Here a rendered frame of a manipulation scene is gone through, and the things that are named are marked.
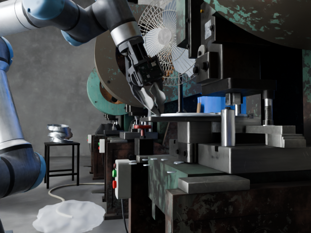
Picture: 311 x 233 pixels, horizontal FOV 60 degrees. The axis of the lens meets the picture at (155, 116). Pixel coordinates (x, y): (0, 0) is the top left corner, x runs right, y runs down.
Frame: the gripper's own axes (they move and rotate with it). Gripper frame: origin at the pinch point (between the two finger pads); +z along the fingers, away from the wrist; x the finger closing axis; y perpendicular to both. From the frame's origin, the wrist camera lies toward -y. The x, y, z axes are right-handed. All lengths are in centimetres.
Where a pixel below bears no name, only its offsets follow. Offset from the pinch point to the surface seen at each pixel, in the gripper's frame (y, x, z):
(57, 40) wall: -667, 35, -226
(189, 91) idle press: -131, 73, 7
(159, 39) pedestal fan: -81, 45, -33
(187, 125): 0.3, 6.3, 7.0
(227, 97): -2.9, 24.1, 5.5
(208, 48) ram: -4.9, 25.5, -11.3
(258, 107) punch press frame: -13.6, 41.4, 15.7
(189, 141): 1.1, 4.7, 11.5
